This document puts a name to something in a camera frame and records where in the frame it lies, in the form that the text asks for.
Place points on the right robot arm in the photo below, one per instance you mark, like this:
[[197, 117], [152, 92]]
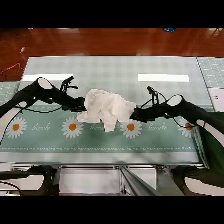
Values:
[[190, 110]]

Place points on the white shirt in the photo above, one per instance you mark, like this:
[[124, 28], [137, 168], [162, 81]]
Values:
[[106, 106]]

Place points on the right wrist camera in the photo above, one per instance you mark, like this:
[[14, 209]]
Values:
[[153, 95]]

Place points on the silver frame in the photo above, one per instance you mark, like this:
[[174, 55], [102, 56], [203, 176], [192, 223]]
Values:
[[100, 180]]

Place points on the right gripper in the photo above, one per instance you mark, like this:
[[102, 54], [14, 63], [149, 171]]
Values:
[[143, 115]]

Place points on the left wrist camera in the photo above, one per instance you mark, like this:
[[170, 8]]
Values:
[[67, 83]]

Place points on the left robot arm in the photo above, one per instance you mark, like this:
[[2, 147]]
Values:
[[31, 93]]

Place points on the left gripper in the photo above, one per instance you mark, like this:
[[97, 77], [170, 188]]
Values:
[[75, 104]]

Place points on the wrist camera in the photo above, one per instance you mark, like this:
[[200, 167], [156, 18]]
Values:
[[153, 95], [67, 83]]

